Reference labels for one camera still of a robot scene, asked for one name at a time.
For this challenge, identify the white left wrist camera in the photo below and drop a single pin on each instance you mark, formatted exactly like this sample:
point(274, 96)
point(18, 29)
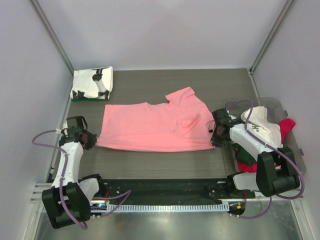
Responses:
point(63, 130)

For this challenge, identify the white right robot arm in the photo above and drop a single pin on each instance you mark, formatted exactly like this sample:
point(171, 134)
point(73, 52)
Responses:
point(277, 173)

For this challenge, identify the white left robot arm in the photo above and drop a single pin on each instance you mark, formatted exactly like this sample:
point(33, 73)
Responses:
point(67, 201)

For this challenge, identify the magenta crumpled t shirt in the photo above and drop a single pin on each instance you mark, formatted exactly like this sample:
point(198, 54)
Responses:
point(285, 126)

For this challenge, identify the left aluminium frame post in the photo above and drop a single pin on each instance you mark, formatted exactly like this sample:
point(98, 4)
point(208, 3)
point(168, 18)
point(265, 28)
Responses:
point(52, 34)

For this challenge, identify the folded white printed t shirt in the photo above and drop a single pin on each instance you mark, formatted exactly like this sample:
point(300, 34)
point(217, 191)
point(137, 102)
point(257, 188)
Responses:
point(92, 83)

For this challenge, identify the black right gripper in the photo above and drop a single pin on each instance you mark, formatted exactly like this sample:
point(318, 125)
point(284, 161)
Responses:
point(216, 141)

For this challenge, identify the aluminium frame post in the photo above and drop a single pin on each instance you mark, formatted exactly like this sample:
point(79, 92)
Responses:
point(280, 19)
point(52, 34)

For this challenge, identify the white slotted cable duct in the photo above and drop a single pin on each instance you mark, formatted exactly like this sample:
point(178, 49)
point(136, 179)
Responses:
point(224, 207)

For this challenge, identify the folded green t shirt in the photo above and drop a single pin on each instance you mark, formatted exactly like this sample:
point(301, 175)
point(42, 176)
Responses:
point(89, 100)

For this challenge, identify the dark green crumpled t shirt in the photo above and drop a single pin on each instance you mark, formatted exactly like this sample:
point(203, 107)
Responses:
point(244, 157)

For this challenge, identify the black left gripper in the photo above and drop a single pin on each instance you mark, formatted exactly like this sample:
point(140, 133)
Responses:
point(92, 139)

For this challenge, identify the right aluminium frame post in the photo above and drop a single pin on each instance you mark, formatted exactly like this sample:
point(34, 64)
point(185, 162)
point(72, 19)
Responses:
point(280, 19)

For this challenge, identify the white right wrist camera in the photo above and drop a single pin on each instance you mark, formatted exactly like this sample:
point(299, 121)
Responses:
point(230, 115)

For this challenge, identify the pink t shirt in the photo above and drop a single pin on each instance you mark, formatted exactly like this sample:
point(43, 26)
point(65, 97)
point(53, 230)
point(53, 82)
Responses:
point(182, 124)

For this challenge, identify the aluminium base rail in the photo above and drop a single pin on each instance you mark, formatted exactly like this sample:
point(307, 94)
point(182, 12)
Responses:
point(36, 196)

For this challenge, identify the white crumpled t shirt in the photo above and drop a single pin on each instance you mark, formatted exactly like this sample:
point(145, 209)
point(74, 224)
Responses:
point(258, 133)

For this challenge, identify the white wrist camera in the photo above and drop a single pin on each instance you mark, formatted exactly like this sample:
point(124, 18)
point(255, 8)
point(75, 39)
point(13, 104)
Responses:
point(63, 130)
point(230, 115)

